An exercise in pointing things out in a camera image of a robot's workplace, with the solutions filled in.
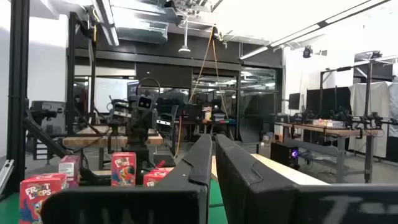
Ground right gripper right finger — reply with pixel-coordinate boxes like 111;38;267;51
215;134;398;224

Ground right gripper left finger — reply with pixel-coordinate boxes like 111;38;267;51
40;134;213;224

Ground Froot Loops cereal box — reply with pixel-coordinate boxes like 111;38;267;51
19;172;68;224
143;167;175;188
111;152;137;187

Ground Raisin Bran cereal box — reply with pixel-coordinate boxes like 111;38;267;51
58;154;82;189

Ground wooden shelf black legs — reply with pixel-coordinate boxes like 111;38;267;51
211;154;329;186

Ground black computer tower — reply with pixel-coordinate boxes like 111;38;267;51
269;141;301;171

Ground wooden workbench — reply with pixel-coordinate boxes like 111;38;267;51
62;126;164;149

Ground hanging pendant lamp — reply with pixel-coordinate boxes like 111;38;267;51
178;18;192;54

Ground workbench with robot arms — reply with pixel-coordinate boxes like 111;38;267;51
273;116;398;184

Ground white curtain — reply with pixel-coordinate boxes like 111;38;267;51
348;81;398;158

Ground green table mat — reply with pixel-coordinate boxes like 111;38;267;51
0;179;229;224

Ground linear ceiling light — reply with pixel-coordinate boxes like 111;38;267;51
239;0;392;60

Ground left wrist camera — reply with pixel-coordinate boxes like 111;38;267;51
136;95;155;110

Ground black table frame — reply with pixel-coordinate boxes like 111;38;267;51
6;0;68;195

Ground silver aluminium rail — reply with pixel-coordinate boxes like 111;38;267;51
0;159;15;195

